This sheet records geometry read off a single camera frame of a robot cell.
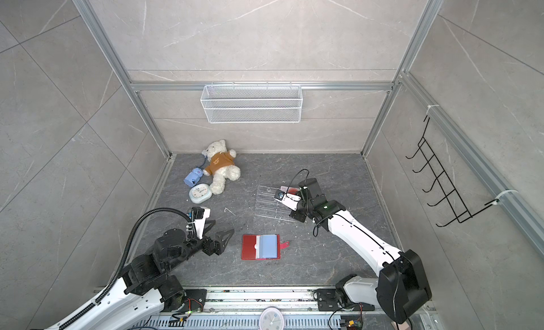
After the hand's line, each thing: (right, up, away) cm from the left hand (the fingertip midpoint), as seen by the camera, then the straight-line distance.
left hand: (224, 222), depth 70 cm
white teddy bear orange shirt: (-10, +20, +34) cm, 41 cm away
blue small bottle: (-25, +14, +33) cm, 44 cm away
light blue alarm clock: (-20, +7, +30) cm, 37 cm away
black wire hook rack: (+73, +14, -2) cm, 74 cm away
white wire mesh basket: (+6, +50, +30) cm, 59 cm away
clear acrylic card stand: (+14, +1, +27) cm, 31 cm away
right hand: (+24, +6, +14) cm, 28 cm away
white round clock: (+16, -31, -2) cm, 35 cm away
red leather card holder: (+12, -14, +15) cm, 24 cm away
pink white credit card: (+25, +9, +22) cm, 35 cm away
